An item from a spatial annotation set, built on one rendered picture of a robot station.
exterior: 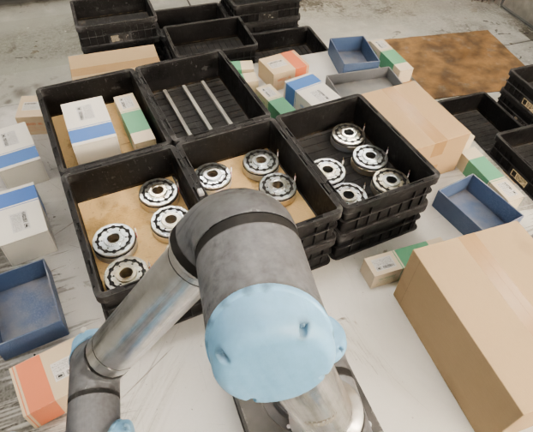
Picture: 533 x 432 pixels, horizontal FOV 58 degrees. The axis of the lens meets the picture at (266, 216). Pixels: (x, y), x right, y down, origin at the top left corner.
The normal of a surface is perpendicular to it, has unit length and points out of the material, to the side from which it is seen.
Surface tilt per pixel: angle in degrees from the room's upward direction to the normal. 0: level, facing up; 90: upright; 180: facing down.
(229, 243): 23
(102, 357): 64
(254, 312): 15
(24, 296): 0
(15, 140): 0
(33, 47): 0
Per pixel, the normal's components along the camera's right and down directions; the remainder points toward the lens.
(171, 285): -0.32, 0.37
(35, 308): 0.04, -0.65
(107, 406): 0.72, -0.57
